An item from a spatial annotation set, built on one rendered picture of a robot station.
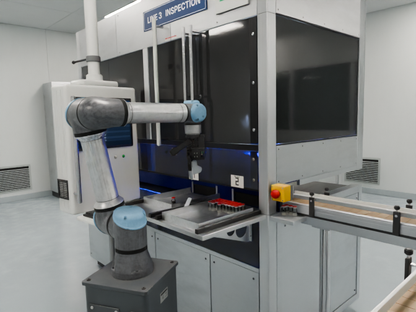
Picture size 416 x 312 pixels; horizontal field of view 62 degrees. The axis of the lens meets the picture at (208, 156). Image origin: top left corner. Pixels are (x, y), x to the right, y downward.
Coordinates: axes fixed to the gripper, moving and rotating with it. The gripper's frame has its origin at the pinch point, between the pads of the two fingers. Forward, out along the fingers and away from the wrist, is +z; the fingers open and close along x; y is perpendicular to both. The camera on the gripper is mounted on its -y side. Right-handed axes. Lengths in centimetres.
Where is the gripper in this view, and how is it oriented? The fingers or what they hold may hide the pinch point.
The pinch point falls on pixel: (190, 177)
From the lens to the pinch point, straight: 162.3
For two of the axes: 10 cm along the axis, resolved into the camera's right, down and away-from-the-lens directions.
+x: 0.5, -1.2, 9.9
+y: 10.0, -0.3, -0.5
